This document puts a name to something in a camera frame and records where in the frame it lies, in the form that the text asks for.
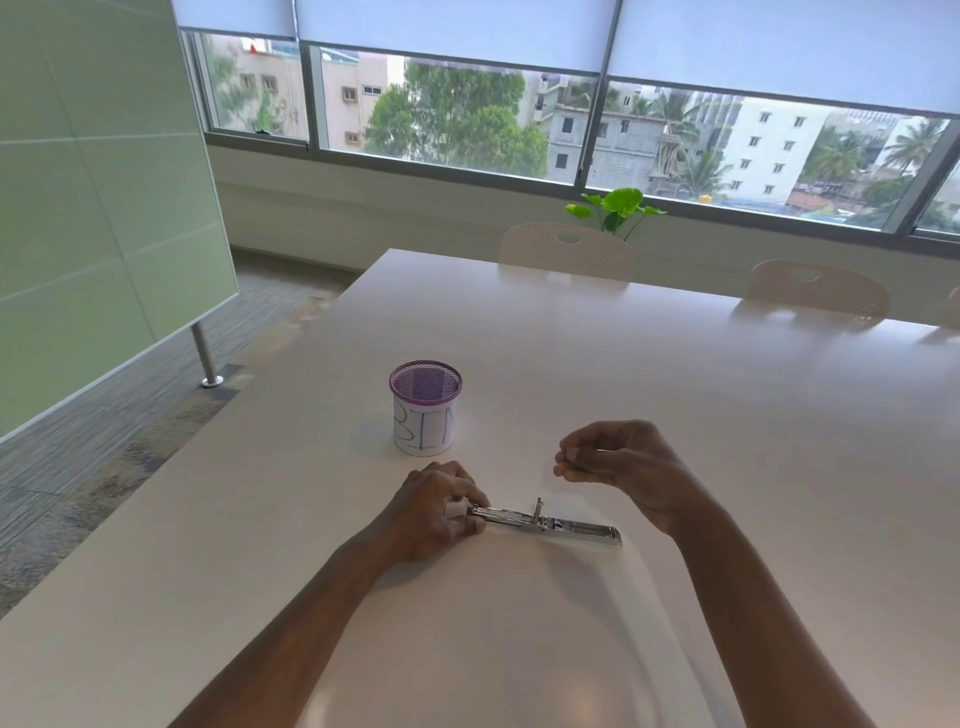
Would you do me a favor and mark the person's right hand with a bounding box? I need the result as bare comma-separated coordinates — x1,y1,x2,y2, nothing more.
553,419,708,537

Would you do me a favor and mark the person's left hand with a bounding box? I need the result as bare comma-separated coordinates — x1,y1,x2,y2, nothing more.
378,459,493,568

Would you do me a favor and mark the silver metal stapler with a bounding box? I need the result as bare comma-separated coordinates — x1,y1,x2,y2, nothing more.
444,496,625,549

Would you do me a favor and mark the person's right forearm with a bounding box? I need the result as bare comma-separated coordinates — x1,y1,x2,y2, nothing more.
660,481,880,728

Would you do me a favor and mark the person's left forearm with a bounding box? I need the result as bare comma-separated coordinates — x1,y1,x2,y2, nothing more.
168,519,421,728

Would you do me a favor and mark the purple mesh pen cup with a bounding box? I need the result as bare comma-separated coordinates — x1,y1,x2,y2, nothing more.
388,360,464,457

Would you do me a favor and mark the beige plastic chair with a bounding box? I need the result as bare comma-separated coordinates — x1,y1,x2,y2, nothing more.
498,222,639,283
747,259,891,328

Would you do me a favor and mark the green leafy plant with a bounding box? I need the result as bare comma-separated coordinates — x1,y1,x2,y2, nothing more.
564,187,668,243

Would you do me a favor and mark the white roller blind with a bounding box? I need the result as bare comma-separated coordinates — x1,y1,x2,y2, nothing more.
606,0,960,118
295,0,621,77
171,0,300,41

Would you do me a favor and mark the green glass partition board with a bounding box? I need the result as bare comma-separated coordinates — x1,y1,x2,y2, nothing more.
0,0,240,444

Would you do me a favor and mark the metal partition post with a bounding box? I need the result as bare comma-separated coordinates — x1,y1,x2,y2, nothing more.
189,322,225,390

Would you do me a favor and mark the grey window frame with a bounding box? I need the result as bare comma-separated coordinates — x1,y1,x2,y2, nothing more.
180,28,960,243

